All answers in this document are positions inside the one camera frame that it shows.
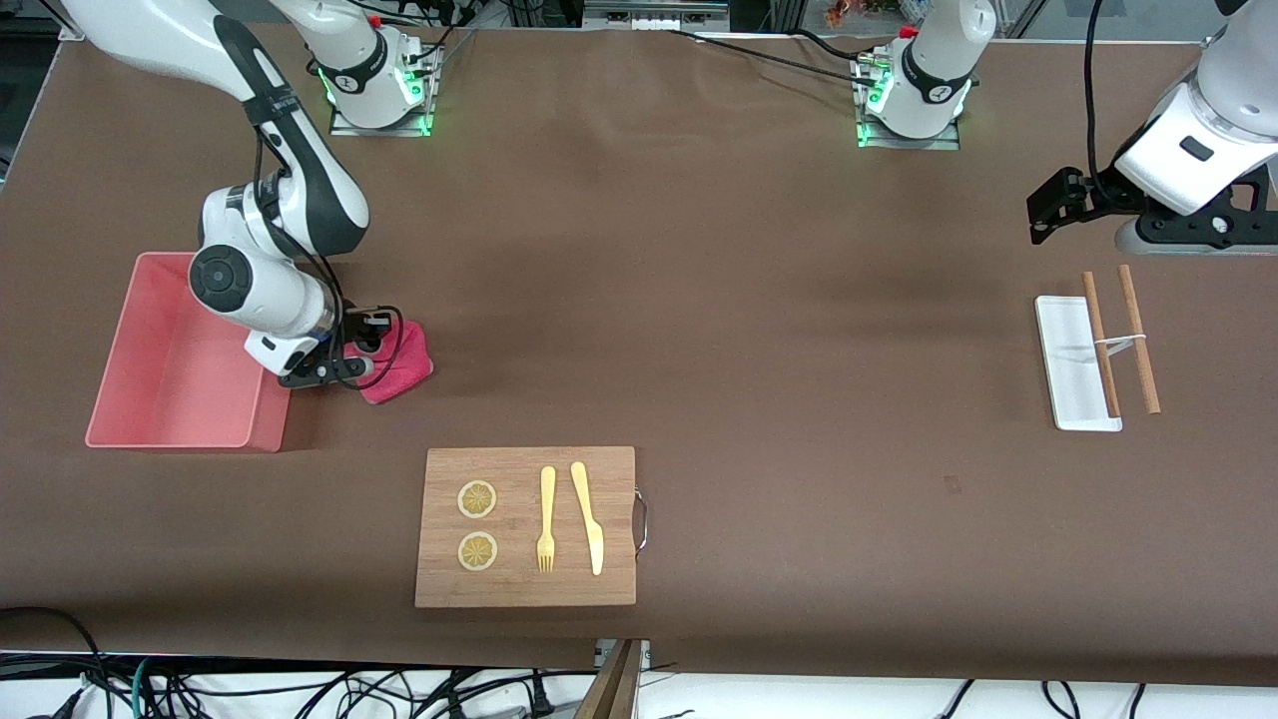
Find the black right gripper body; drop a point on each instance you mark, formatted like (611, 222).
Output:
(356, 328)

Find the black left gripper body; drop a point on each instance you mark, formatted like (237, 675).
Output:
(1096, 201)

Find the pink and grey cloth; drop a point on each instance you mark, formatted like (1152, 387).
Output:
(404, 369)

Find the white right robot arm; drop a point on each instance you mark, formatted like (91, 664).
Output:
(250, 290)

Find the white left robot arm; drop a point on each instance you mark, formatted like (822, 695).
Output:
(1198, 150)

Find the white rubber band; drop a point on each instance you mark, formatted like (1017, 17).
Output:
(1120, 343)

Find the white rectangular tray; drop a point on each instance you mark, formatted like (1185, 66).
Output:
(1073, 379)

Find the lemon slice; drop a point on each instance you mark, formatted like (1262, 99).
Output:
(477, 551)
(477, 499)

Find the pink plastic bin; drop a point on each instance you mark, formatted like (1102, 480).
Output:
(160, 379)

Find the yellow plastic fork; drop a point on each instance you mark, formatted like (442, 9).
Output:
(546, 499)

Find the yellow plastic knife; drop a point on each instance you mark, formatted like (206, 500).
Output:
(591, 524)

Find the wooden cutting board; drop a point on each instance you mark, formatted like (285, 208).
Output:
(524, 589)

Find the wooden plank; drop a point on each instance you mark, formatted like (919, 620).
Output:
(611, 689)

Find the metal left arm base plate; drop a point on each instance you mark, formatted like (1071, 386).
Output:
(909, 145)

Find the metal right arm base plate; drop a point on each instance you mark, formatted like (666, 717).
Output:
(399, 130)

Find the small white bracket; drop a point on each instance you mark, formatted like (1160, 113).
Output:
(644, 654)

